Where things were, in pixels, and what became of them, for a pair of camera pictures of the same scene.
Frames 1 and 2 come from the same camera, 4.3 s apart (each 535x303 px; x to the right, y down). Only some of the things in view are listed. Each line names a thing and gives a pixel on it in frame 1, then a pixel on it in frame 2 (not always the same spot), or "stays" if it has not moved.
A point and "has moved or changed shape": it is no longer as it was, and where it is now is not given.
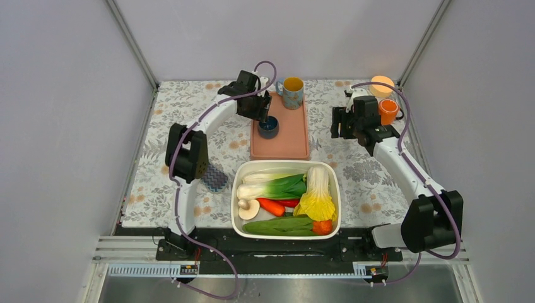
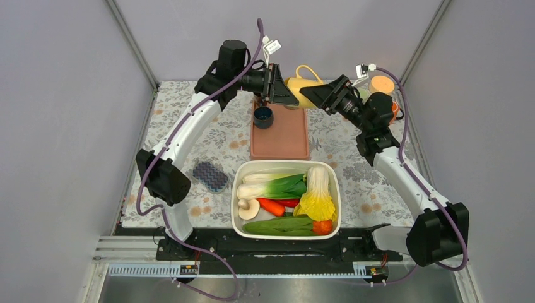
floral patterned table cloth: x=371 y=195 stays
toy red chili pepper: x=290 y=203 stays
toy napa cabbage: x=316 y=204 stays
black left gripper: x=260 y=113 → x=274 y=88
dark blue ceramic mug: x=269 y=129 has moved or changed shape
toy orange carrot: x=272 y=207 stays
